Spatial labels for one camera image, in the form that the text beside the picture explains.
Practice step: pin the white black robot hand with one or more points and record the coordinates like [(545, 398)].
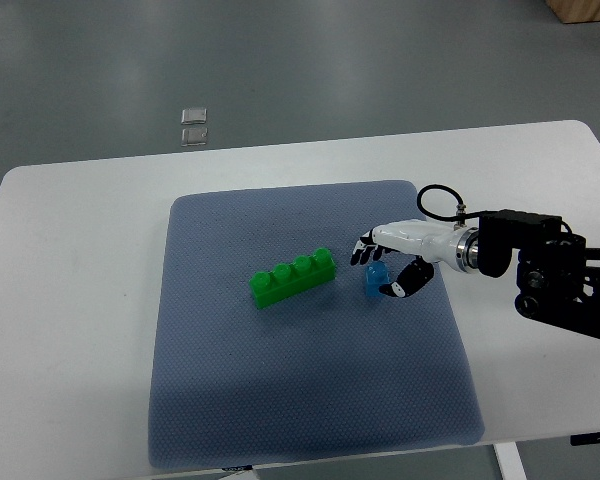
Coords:
[(427, 242)]

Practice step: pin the small blue block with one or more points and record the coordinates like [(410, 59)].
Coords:
[(376, 275)]

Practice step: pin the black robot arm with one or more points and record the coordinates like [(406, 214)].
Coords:
[(556, 285)]

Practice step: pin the long green block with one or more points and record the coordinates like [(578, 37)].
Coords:
[(285, 280)]

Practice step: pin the blue-grey textured mat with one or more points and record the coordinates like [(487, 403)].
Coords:
[(329, 372)]

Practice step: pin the white table leg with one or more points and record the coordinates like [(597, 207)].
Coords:
[(509, 461)]

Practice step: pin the lower metal floor plate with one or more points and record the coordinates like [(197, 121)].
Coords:
[(194, 136)]

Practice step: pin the metal floor plate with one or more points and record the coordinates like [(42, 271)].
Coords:
[(194, 136), (194, 115)]

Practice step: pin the upper metal floor plate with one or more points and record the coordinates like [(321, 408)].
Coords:
[(194, 115)]

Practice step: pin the black table control panel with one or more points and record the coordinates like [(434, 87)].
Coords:
[(585, 439)]

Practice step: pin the wooden box corner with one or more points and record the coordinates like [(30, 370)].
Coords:
[(575, 11)]

